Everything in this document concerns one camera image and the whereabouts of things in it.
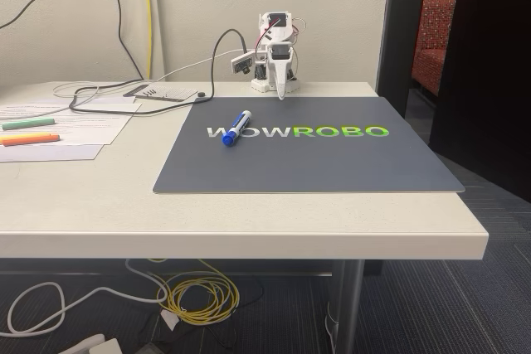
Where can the dark wooden door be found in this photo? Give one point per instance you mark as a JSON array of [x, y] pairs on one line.
[[485, 80]]

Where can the blue marker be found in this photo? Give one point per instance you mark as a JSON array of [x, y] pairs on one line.
[[235, 128]]

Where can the metal table leg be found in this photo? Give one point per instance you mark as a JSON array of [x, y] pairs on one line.
[[352, 308]]

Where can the dark door frame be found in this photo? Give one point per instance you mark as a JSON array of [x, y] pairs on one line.
[[400, 30]]

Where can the red patterned chair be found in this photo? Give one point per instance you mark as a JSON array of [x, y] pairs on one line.
[[431, 39]]

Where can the green marker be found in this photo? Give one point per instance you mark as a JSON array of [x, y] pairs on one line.
[[28, 124]]

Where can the white power adapter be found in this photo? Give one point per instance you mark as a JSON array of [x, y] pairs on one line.
[[99, 345]]

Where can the white printed paper sheet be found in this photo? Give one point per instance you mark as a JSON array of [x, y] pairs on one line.
[[83, 126]]

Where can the orange marker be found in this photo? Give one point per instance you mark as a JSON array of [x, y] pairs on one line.
[[31, 139]]

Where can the grey WOWROBO mat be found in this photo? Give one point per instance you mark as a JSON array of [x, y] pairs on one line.
[[307, 159]]

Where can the white gripper camera box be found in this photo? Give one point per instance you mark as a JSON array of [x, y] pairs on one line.
[[242, 61]]

